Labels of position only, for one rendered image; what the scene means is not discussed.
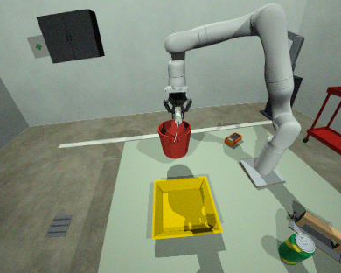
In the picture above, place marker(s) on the orange digital multimeter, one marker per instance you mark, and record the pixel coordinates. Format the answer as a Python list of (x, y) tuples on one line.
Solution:
[(233, 139)]

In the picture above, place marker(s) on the green and yellow drink can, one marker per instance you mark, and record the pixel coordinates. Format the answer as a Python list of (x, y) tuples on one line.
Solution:
[(297, 248)]

